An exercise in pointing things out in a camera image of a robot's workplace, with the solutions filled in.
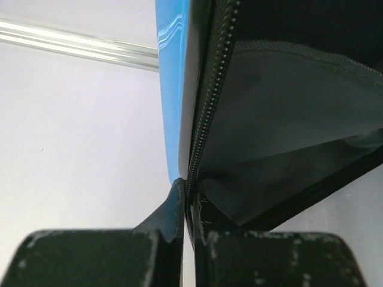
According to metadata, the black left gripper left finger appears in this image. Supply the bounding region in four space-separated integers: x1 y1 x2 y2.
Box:
5 178 184 286

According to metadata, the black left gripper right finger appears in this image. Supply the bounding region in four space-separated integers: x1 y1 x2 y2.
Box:
193 193 366 286

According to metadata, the blue fish-print kids suitcase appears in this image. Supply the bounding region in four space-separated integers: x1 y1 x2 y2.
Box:
154 0 383 234

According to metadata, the aluminium frame rail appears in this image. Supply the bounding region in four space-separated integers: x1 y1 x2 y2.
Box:
1 19 159 72

